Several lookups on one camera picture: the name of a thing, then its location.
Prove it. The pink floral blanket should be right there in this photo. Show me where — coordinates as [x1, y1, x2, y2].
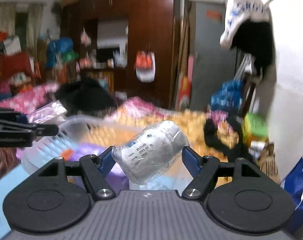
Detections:
[0, 82, 167, 120]

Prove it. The red cloth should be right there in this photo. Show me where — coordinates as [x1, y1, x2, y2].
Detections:
[0, 52, 35, 82]

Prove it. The yellow patterned blanket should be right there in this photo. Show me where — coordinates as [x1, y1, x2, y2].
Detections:
[86, 105, 242, 185]

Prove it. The beige curtain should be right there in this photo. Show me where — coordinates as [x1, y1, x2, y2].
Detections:
[0, 3, 45, 55]

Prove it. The black clothing pile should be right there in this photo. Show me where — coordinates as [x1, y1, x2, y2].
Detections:
[54, 77, 117, 117]

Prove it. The red poster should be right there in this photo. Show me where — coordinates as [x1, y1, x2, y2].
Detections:
[177, 55, 194, 111]

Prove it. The white gauze roll clear packet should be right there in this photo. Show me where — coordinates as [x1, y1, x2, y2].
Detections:
[111, 120, 191, 186]

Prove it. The white cloth blue print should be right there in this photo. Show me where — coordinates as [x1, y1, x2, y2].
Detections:
[220, 0, 271, 50]

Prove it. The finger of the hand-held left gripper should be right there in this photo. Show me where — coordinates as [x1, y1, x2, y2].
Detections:
[0, 107, 59, 138]

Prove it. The dark blue shopping bag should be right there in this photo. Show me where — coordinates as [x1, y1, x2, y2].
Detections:
[282, 156, 303, 234]

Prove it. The black cloth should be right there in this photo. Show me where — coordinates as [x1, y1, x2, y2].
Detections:
[203, 118, 247, 163]

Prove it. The grey door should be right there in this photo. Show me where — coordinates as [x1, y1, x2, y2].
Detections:
[191, 1, 239, 112]

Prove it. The pink clear plastic bag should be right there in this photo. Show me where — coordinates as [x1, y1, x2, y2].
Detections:
[26, 100, 68, 125]

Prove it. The orange door sticker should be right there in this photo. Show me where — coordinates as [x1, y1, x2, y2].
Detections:
[206, 9, 222, 22]

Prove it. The red white plastic bag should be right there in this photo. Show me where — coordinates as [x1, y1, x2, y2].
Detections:
[134, 50, 156, 83]

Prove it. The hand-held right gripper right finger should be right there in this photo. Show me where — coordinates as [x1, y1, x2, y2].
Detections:
[181, 146, 265, 201]

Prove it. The blue patterned bag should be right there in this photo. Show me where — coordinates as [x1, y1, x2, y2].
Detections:
[211, 79, 244, 112]

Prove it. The brown wooden wardrobe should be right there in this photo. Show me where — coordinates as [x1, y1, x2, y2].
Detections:
[60, 0, 181, 110]

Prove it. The blue plastic bag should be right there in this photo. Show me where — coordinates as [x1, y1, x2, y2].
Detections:
[45, 37, 74, 68]

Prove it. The green plastic object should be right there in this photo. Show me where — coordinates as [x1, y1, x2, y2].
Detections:
[243, 113, 269, 142]

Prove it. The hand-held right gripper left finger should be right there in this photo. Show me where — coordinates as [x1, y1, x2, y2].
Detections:
[38, 146, 117, 201]

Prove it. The small pink hanging bag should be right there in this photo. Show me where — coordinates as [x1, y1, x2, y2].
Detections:
[80, 27, 91, 46]

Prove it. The black hanging garment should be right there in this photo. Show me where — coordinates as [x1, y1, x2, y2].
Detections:
[231, 20, 274, 83]

